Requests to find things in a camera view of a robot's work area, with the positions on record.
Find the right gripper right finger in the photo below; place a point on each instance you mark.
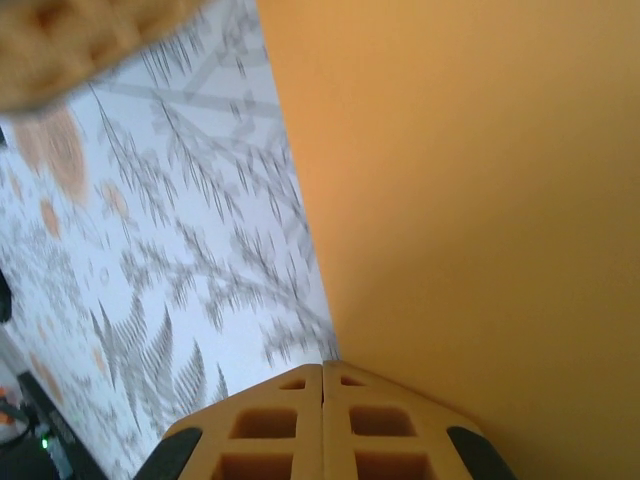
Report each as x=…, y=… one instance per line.
x=335, y=425

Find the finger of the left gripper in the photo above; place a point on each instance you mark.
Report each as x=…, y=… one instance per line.
x=60, y=45

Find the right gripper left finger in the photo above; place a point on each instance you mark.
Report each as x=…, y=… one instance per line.
x=310, y=425

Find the orange square paper sheet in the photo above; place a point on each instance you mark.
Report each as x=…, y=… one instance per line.
x=475, y=200

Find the floral print tablecloth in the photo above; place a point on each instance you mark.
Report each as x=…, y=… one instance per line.
x=175, y=225

